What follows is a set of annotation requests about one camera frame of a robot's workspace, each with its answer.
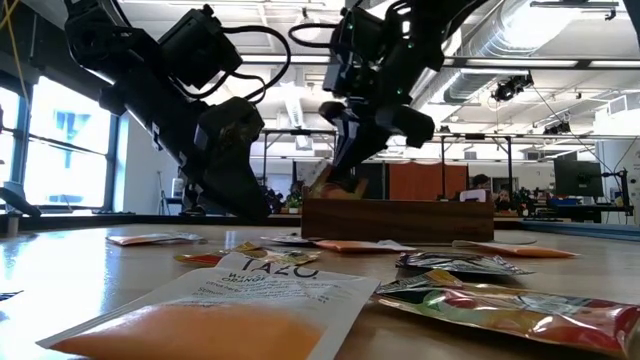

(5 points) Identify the orange partition panel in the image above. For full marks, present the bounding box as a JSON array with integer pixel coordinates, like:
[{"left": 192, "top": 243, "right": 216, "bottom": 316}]
[{"left": 388, "top": 162, "right": 470, "bottom": 201}]

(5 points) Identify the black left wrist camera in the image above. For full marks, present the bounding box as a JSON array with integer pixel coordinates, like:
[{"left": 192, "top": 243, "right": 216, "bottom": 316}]
[{"left": 158, "top": 3, "right": 244, "bottom": 90}]

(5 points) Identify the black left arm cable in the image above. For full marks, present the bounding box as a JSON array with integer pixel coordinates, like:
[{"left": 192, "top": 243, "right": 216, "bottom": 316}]
[{"left": 172, "top": 24, "right": 293, "bottom": 104}]

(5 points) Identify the black diagonal strut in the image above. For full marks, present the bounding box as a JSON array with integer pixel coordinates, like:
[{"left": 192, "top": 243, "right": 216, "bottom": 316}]
[{"left": 0, "top": 182, "right": 45, "bottom": 237}]

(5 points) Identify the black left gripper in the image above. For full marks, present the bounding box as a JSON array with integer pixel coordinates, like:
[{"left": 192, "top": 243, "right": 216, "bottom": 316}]
[{"left": 97, "top": 64, "right": 274, "bottom": 222}]

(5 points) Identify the dark wooden tea box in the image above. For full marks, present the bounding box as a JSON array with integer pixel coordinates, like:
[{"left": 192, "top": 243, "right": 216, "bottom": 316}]
[{"left": 300, "top": 197, "right": 496, "bottom": 244}]

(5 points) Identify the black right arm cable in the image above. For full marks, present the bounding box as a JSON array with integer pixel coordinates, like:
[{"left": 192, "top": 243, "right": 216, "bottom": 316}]
[{"left": 288, "top": 22, "right": 351, "bottom": 51}]

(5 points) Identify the black computer monitor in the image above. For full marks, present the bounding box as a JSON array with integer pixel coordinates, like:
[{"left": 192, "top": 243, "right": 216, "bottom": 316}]
[{"left": 553, "top": 159, "right": 605, "bottom": 199}]

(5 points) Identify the dark background desk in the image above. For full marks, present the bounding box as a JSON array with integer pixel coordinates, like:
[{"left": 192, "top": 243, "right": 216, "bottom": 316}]
[{"left": 542, "top": 202, "right": 635, "bottom": 224}]

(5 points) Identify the black ceiling camera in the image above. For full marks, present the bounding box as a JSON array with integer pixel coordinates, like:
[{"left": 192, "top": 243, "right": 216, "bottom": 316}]
[{"left": 491, "top": 73, "right": 535, "bottom": 103}]

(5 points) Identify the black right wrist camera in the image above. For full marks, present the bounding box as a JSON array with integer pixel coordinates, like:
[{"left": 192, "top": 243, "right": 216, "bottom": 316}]
[{"left": 375, "top": 104, "right": 436, "bottom": 149}]

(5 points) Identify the white dark tea packet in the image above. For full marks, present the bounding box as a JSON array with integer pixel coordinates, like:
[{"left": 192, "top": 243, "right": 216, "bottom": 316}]
[{"left": 259, "top": 234, "right": 316, "bottom": 246}]

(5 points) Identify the black metal workstation frame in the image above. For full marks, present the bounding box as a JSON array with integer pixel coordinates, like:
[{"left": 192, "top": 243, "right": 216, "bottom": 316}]
[{"left": 259, "top": 128, "right": 516, "bottom": 201}]

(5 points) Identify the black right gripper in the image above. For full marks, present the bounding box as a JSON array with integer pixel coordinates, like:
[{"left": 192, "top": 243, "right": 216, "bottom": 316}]
[{"left": 318, "top": 96, "right": 402, "bottom": 185}]

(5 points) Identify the dark silver foil tea packet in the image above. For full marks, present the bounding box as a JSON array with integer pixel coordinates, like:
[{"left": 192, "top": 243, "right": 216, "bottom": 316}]
[{"left": 396, "top": 251, "right": 535, "bottom": 277}]

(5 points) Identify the black table edge frame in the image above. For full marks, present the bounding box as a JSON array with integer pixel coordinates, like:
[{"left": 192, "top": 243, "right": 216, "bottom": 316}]
[{"left": 0, "top": 213, "right": 640, "bottom": 242}]

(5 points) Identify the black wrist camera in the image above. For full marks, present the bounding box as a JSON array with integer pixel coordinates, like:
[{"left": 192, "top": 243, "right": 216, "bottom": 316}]
[
  {"left": 158, "top": 3, "right": 244, "bottom": 90},
  {"left": 375, "top": 104, "right": 436, "bottom": 149}
]

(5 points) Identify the Tazo orange white tea packet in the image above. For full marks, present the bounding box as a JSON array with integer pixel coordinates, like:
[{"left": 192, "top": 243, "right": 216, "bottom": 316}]
[{"left": 36, "top": 252, "right": 381, "bottom": 360}]

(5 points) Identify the silver ventilation duct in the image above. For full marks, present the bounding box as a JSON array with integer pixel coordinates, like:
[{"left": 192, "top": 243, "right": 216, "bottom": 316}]
[{"left": 444, "top": 0, "right": 601, "bottom": 104}]

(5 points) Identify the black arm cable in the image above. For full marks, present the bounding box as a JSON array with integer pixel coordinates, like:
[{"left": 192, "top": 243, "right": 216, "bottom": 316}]
[
  {"left": 288, "top": 22, "right": 351, "bottom": 51},
  {"left": 172, "top": 24, "right": 293, "bottom": 104}
]

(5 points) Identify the yellow cable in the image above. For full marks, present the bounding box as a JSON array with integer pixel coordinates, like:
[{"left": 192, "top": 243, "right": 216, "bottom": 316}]
[{"left": 0, "top": 0, "right": 30, "bottom": 104}]

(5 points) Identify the long ceiling light strip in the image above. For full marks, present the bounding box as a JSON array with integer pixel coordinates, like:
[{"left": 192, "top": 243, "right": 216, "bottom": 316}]
[
  {"left": 464, "top": 58, "right": 579, "bottom": 68},
  {"left": 239, "top": 53, "right": 331, "bottom": 64}
]

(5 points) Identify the large bright window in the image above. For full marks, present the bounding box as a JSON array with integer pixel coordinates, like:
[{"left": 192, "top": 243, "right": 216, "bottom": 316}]
[{"left": 0, "top": 74, "right": 117, "bottom": 211}]

